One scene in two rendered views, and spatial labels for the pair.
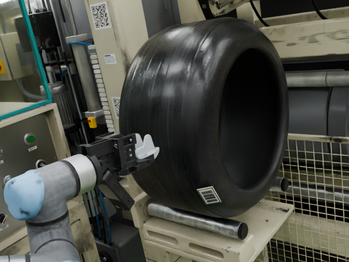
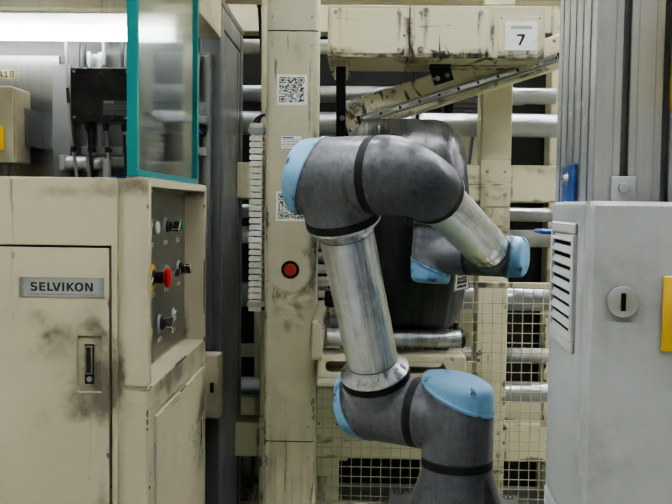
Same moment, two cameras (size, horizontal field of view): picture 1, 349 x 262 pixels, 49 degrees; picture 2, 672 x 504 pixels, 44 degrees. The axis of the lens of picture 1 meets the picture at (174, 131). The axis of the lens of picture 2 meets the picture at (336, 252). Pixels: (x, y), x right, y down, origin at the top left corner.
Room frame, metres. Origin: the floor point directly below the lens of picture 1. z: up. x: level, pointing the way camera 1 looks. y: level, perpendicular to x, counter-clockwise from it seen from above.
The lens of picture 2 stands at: (-0.46, 1.40, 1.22)
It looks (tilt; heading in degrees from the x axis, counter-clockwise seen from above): 3 degrees down; 320
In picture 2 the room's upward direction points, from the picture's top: 1 degrees clockwise
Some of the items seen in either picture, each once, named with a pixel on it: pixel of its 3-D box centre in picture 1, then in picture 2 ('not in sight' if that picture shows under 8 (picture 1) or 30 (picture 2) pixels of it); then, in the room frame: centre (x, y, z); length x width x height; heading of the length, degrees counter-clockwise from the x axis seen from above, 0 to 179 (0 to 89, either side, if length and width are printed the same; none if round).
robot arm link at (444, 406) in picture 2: not in sight; (453, 414); (0.44, 0.40, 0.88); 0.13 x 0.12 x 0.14; 21
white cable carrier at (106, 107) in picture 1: (113, 113); (258, 217); (1.29, 0.20, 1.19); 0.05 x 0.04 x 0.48; 139
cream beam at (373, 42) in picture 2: not in sight; (432, 40); (1.24, -0.38, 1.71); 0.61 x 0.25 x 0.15; 49
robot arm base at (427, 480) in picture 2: not in sight; (456, 485); (0.43, 0.39, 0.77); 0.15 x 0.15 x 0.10
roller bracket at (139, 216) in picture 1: (173, 187); (321, 328); (1.22, 0.04, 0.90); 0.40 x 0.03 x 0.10; 139
